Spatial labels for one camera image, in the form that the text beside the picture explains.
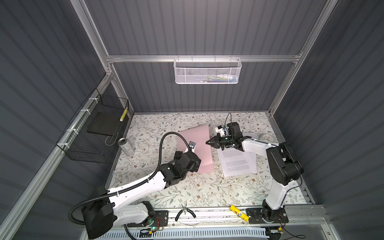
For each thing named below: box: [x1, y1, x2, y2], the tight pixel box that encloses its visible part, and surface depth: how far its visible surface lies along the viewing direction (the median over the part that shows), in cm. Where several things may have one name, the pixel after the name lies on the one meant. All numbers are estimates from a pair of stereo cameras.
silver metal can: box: [118, 137, 136, 157], surface depth 89 cm
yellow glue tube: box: [230, 205, 250, 222], surface depth 75 cm
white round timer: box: [258, 133, 276, 144], surface depth 104 cm
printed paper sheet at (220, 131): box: [214, 127, 225, 137], surface depth 91 cm
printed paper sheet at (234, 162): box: [216, 146, 258, 177], surface depth 94 cm
